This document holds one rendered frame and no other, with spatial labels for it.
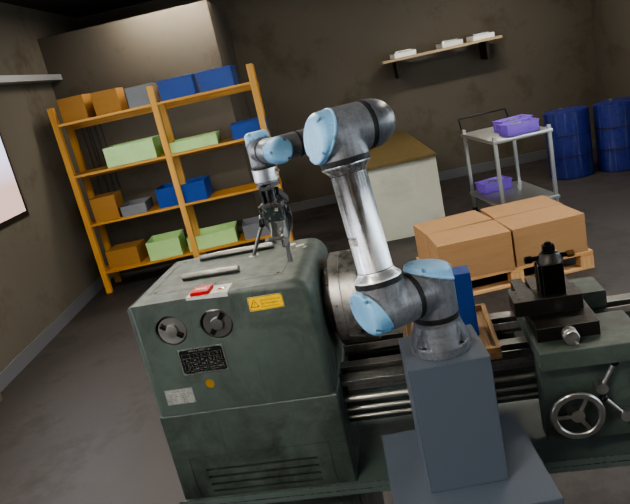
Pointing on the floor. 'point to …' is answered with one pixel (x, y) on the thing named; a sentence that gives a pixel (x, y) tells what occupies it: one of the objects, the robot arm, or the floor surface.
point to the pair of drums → (570, 127)
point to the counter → (404, 185)
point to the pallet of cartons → (505, 238)
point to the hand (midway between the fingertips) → (283, 242)
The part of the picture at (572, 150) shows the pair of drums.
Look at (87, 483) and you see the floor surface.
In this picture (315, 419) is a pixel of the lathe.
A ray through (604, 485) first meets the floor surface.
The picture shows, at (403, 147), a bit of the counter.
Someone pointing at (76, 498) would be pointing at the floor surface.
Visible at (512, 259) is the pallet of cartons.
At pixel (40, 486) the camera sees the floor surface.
